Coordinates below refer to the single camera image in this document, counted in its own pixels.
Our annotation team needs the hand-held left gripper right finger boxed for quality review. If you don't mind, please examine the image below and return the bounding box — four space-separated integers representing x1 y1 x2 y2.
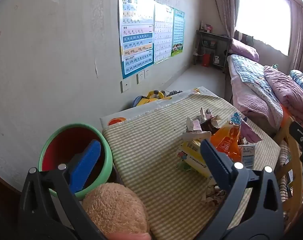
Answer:
196 138 285 240

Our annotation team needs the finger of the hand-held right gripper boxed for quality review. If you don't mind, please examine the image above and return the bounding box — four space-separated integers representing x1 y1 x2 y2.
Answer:
289 121 303 147

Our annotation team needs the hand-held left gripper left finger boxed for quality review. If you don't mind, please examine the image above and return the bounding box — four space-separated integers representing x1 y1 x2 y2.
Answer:
18 139 107 240

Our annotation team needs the yellow printed carton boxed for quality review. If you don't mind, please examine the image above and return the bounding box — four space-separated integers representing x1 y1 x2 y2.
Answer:
176 140 217 179

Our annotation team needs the red bin with green rim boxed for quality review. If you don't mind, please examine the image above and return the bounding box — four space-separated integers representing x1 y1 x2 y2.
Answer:
39 123 113 200

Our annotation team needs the dark brown packet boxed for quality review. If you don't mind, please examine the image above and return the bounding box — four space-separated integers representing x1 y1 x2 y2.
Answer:
199 119 219 134

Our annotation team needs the lilac packet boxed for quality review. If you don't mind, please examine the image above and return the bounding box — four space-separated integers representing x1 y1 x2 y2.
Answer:
239 116 263 145

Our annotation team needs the torn white pink wrapper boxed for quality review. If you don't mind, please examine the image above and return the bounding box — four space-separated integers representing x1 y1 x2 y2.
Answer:
196 107 222 123

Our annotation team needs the wooden chair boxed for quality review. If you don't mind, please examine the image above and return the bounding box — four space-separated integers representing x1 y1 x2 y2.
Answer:
274 116 303 220

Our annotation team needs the orange cloth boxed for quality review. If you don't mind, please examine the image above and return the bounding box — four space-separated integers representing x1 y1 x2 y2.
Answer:
282 104 292 128

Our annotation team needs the orange snack wrapper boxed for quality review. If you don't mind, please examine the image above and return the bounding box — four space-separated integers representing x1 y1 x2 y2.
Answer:
210 121 242 163

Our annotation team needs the striped quilted chair cushion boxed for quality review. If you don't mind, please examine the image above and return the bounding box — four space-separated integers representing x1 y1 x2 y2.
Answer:
278 140 292 203

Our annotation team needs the white milk carton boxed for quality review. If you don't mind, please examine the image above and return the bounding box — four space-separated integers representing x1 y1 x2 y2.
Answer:
238 144 256 169

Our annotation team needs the crumpled brown paper scrap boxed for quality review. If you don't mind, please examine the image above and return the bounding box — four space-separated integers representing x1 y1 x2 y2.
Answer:
201 177 229 207

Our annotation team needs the crumpled white printed wrapper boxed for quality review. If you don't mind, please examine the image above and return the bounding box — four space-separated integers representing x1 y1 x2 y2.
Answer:
183 116 212 143

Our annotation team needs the pink quilted blanket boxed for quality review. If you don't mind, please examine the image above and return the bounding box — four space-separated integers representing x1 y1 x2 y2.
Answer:
263 65 303 123

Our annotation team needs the tan plush toy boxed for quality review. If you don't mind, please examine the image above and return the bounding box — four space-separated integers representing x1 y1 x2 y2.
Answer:
82 182 151 240

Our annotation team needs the blue patterned pillow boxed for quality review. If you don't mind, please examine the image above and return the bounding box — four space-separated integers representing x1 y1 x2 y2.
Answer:
290 69 303 90

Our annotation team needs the pink bedspread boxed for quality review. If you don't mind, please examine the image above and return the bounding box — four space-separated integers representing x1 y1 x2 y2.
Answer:
229 75 277 130

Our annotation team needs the striped yellow tablecloth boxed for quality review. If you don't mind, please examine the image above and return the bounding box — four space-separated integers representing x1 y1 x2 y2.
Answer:
102 93 282 240

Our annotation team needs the white printed table cover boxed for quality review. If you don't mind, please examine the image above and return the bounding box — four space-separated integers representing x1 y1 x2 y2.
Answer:
100 86 218 130

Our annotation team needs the blue toy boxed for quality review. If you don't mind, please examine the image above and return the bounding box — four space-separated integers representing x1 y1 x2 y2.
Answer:
133 95 147 107

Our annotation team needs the dark wooden door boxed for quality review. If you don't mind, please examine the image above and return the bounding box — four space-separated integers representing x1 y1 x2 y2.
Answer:
0 170 22 194

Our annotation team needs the yellow toy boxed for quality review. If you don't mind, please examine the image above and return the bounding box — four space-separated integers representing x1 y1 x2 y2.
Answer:
138 90 165 105

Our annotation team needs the patterned curtain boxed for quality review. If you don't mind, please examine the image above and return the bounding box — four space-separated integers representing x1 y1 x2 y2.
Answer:
211 0 240 39
290 2 303 77

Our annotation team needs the bright window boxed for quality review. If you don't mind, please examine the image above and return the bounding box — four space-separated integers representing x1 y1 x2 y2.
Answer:
235 0 291 57

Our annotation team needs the dark metal shelf rack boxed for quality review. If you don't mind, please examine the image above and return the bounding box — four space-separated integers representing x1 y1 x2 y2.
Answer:
193 29 232 72

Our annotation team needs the green chart wall poster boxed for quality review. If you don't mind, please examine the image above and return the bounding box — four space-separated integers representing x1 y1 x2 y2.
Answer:
171 8 185 57

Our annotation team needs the blue bordered letter wall poster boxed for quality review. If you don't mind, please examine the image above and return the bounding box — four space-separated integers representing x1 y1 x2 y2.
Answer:
118 0 155 80

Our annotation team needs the white chart wall poster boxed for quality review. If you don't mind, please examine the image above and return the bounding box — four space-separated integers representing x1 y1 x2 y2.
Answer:
153 2 174 64

